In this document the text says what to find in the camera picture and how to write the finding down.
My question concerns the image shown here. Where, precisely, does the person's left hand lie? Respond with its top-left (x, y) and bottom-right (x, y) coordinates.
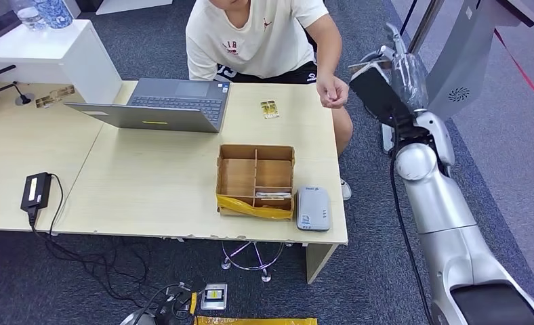
top-left (316, 74), bottom-right (350, 110)

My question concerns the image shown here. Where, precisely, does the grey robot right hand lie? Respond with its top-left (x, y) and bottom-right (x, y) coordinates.
top-left (348, 22), bottom-right (430, 115)

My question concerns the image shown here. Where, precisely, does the yellow printed card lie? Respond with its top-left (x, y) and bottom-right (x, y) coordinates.
top-left (260, 99), bottom-right (281, 121)

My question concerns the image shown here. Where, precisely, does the person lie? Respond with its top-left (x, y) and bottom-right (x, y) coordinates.
top-left (185, 0), bottom-right (354, 158)

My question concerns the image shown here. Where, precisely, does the grey white card reader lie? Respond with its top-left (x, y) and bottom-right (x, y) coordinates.
top-left (295, 186), bottom-right (331, 232)

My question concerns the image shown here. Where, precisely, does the grey kiosk stand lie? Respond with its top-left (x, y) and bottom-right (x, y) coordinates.
top-left (381, 0), bottom-right (534, 154)

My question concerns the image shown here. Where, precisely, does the red barrier belt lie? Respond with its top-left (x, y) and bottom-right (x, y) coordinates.
top-left (493, 26), bottom-right (534, 118)

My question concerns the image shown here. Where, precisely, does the wooden divider box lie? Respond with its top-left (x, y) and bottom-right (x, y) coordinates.
top-left (215, 144), bottom-right (295, 221)

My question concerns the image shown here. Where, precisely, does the grey laptop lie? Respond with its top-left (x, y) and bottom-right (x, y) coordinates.
top-left (63, 78), bottom-right (231, 134)

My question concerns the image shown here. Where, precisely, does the chrome stool base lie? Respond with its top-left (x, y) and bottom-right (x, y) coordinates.
top-left (220, 241), bottom-right (293, 284)

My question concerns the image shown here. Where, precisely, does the silver floor socket box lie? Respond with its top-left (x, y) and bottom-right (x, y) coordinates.
top-left (200, 282), bottom-right (228, 311)

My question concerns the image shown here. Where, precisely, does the yellow wrapped package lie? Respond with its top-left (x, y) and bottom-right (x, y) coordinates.
top-left (194, 316), bottom-right (318, 325)

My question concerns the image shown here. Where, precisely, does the white cabinet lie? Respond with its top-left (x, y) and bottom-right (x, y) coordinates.
top-left (0, 18), bottom-right (123, 104)

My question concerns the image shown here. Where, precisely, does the grey round floor device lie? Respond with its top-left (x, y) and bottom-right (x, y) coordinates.
top-left (119, 309), bottom-right (158, 325)

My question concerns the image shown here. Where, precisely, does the small black round-base stand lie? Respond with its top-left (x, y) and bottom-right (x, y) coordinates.
top-left (12, 81), bottom-right (35, 107)

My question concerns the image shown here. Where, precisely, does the black power adapter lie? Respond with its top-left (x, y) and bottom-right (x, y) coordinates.
top-left (20, 172), bottom-right (52, 228)

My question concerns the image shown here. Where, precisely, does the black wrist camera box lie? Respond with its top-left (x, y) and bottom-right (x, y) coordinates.
top-left (349, 67), bottom-right (414, 127)

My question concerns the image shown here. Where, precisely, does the chrome stanchion post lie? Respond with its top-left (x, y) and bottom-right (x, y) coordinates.
top-left (406, 0), bottom-right (445, 55)

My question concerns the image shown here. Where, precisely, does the black stanchion post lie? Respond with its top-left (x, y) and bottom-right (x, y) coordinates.
top-left (399, 0), bottom-right (419, 23)

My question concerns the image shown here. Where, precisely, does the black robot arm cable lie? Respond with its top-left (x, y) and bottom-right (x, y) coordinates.
top-left (388, 118), bottom-right (435, 325)

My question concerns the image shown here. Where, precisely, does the black floor cable bundle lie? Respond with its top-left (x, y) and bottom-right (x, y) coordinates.
top-left (129, 277), bottom-right (207, 325)

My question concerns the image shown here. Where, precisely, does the black adapter cable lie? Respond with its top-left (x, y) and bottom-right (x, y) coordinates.
top-left (27, 173), bottom-right (151, 308)

